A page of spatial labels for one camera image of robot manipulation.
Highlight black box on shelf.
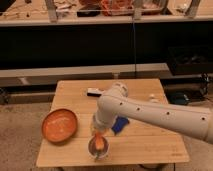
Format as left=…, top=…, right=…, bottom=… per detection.
left=167, top=46, right=213, bottom=75

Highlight long shelf bench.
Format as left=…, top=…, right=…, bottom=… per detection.
left=0, top=63, right=172, bottom=87

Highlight orange round bowl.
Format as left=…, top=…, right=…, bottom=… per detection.
left=41, top=109, right=78, bottom=143

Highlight blue cloth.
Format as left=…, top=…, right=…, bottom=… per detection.
left=112, top=117, right=129, bottom=134

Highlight wooden table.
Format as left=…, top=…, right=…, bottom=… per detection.
left=35, top=78, right=191, bottom=168

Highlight small white object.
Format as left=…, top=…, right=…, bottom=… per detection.
left=149, top=94, right=158, bottom=103

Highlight black and white remote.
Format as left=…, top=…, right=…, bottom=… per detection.
left=87, top=88, right=103, bottom=97

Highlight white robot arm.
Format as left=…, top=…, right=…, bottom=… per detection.
left=93, top=82, right=213, bottom=144

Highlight orange pepper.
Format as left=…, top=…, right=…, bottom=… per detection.
left=95, top=134, right=104, bottom=150

